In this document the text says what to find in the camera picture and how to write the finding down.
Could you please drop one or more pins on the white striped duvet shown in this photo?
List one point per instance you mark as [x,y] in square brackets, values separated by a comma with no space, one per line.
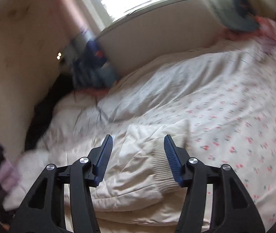
[219,91]

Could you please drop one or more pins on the purple jacket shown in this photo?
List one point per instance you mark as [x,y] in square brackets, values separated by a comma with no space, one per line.
[9,176]

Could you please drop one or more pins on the cartoon curtain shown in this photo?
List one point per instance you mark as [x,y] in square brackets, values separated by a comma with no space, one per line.
[240,15]
[88,64]

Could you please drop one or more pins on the cherry print bed sheet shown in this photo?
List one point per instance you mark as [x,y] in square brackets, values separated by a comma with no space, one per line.
[259,175]

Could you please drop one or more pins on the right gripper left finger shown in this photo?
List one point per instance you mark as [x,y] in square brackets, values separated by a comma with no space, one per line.
[42,209]

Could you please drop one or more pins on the black garment by wall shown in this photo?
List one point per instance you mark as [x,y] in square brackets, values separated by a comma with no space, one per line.
[43,111]

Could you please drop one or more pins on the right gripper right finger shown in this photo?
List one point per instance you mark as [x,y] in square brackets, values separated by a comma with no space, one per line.
[233,209]

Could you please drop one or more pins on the left cartoon curtain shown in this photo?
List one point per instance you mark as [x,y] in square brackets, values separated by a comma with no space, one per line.
[88,64]

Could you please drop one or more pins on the right cartoon curtain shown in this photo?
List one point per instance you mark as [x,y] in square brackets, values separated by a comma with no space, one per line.
[240,15]

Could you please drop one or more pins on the beige quilted jacket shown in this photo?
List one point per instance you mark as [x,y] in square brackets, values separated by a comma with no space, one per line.
[138,186]

